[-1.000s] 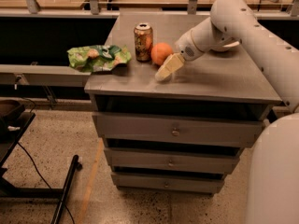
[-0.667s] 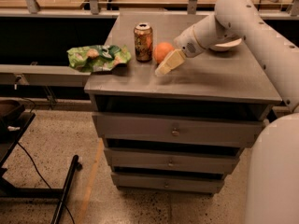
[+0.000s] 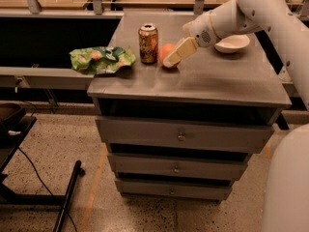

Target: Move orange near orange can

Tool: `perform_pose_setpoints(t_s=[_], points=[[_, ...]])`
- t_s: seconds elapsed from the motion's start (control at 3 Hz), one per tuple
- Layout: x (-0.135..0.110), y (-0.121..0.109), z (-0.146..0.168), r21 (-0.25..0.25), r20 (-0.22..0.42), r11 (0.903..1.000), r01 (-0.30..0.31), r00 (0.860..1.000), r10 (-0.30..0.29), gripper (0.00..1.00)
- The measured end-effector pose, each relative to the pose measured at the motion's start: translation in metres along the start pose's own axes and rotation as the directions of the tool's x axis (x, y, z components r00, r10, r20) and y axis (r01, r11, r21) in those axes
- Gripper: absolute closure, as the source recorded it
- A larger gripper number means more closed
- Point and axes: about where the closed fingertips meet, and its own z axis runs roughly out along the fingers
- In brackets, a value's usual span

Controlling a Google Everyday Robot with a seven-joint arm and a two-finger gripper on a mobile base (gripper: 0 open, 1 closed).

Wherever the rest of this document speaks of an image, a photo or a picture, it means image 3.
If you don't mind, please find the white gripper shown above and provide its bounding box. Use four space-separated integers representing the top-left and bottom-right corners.
162 12 222 68

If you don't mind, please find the orange fruit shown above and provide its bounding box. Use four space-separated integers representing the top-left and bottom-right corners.
157 43 179 69

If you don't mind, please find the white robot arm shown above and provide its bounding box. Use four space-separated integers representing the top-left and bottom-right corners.
163 0 309 232

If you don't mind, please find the orange soda can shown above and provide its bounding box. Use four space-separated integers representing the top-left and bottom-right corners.
138 23 158 64

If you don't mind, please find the white paper bowl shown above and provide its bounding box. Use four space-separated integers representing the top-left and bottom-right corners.
214 35 250 54

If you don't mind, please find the grey drawer cabinet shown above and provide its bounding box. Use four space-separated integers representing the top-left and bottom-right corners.
86 11 293 202

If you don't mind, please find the green chip bag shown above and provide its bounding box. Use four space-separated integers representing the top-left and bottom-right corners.
70 46 136 74

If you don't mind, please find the top grey drawer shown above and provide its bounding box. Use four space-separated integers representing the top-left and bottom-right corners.
96 116 273 153

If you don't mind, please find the grey drawer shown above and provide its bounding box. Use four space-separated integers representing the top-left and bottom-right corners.
115 179 232 201
107 153 247 180
96 116 273 153

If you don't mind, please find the middle grey drawer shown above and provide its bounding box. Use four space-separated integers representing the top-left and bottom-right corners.
107 153 247 180

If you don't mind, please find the bottom grey drawer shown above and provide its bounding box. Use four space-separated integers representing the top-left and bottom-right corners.
115 179 232 201

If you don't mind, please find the black stand base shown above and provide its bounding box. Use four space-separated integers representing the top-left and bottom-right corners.
0 116 84 232

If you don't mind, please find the grey metal rail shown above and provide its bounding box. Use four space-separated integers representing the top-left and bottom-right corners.
0 67 93 90

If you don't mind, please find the black floor cable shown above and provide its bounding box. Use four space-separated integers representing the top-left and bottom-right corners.
17 147 79 232

